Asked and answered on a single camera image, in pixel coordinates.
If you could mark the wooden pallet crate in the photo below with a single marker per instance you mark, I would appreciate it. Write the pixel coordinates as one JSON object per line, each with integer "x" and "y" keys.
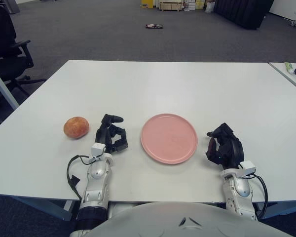
{"x": 171, "y": 5}

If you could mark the grey robot torso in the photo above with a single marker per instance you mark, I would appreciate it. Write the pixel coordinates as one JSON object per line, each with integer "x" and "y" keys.
{"x": 162, "y": 222}

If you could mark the grey waste bin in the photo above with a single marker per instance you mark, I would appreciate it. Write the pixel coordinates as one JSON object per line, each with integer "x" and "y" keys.
{"x": 13, "y": 5}

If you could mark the green and white tube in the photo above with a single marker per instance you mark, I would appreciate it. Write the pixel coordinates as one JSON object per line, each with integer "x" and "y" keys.
{"x": 289, "y": 66}

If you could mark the stacked white boxes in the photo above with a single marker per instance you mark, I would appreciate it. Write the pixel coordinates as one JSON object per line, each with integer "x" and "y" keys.
{"x": 193, "y": 4}

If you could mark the red-orange apple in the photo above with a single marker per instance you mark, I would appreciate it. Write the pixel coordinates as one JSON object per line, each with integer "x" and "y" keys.
{"x": 76, "y": 128}

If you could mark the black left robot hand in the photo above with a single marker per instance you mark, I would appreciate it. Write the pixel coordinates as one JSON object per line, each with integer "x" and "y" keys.
{"x": 102, "y": 134}

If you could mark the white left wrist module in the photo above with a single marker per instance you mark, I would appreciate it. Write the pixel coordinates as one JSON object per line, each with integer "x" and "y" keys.
{"x": 98, "y": 148}

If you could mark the black fabric partition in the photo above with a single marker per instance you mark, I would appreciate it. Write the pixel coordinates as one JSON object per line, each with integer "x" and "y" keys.
{"x": 241, "y": 12}

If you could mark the small black floor tray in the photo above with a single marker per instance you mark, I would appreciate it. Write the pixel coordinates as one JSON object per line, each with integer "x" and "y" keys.
{"x": 154, "y": 26}

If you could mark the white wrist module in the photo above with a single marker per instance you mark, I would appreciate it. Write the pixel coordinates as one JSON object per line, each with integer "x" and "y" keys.
{"x": 247, "y": 167}
{"x": 98, "y": 148}

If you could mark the yellow cardboard box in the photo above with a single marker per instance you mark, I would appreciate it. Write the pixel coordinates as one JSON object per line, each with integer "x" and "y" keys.
{"x": 147, "y": 3}

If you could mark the pink round plate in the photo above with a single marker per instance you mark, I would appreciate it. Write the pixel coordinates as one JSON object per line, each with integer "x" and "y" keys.
{"x": 169, "y": 138}

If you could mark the grey slanted table leg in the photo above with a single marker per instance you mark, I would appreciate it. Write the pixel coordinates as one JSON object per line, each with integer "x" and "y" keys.
{"x": 3, "y": 86}

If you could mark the black office chair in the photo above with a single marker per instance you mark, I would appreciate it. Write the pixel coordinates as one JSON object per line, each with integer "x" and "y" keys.
{"x": 2, "y": 37}

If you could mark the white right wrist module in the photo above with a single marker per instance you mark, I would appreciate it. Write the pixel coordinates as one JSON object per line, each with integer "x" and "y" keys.
{"x": 247, "y": 167}

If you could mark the white plastic bag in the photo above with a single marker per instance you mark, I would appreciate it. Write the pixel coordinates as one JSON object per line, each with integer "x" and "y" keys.
{"x": 209, "y": 7}

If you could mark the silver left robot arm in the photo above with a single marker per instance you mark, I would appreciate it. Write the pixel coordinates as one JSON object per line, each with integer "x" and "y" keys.
{"x": 96, "y": 172}

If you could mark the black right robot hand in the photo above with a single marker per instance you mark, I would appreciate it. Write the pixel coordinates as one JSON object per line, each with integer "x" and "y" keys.
{"x": 230, "y": 148}

